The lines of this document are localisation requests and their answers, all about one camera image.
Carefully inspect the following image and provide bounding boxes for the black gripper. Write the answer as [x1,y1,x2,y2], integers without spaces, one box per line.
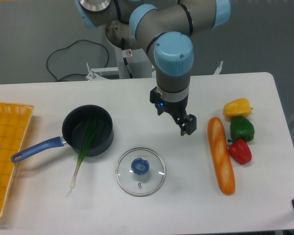
[149,86,196,136]

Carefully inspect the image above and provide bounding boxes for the glass pot lid blue knob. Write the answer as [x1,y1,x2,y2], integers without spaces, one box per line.
[115,147,167,197]

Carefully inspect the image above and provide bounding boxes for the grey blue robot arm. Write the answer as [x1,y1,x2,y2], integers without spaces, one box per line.
[76,0,231,135]

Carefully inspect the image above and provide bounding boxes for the orange baguette bread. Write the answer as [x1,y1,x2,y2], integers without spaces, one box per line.
[207,117,236,195]

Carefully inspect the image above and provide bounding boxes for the yellow bell pepper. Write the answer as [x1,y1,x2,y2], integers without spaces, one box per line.
[223,98,252,120]

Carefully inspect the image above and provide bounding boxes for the green bell pepper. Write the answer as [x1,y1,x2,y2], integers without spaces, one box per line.
[230,116,255,142]

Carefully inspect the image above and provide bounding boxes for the red bell pepper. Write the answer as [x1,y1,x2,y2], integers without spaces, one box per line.
[227,139,252,165]

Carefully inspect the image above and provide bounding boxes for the green spring onion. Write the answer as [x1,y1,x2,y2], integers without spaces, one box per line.
[64,118,98,198]

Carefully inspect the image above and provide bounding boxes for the yellow woven basket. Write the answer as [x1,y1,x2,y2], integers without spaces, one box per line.
[0,102,34,218]

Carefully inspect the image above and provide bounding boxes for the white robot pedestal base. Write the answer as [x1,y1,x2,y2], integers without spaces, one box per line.
[86,21,156,81]

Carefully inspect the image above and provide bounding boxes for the dark pot blue handle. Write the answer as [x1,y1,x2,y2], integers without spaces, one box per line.
[11,105,114,163]

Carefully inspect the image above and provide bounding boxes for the black cable on floor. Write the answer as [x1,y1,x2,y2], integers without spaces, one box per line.
[46,39,110,82]

